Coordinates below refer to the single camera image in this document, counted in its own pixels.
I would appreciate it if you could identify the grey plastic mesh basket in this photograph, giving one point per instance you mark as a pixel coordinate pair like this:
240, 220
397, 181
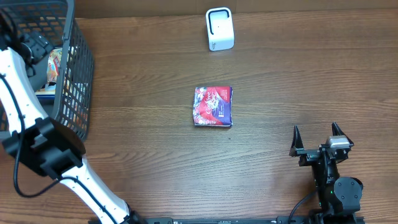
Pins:
53, 21

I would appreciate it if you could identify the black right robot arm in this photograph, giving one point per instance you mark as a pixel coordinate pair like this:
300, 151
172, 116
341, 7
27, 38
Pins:
339, 197

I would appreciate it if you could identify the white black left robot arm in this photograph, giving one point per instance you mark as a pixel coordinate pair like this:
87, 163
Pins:
41, 143

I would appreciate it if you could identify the red purple snack packet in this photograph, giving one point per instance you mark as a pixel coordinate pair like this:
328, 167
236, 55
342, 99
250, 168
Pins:
212, 106

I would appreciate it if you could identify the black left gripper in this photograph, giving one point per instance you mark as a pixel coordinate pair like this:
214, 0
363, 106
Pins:
37, 45

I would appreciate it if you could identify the yellow orange snack bag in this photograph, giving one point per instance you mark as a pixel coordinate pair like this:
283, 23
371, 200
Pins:
53, 65

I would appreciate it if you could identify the white barcode scanner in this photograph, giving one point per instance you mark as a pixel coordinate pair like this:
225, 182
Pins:
219, 24

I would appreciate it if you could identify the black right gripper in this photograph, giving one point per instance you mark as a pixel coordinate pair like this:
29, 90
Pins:
308, 156

